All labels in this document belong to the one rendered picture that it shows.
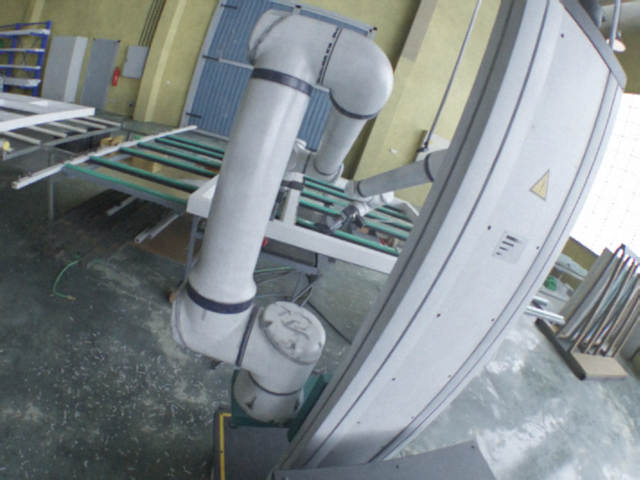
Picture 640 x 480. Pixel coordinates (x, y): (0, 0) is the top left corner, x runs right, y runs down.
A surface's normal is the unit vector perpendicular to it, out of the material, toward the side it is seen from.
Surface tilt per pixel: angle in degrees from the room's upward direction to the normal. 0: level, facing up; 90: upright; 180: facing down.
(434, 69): 90
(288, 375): 90
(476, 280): 90
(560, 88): 90
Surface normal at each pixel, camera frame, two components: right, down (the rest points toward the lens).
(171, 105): 0.02, 0.41
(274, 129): 0.41, 0.42
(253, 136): -0.12, 0.26
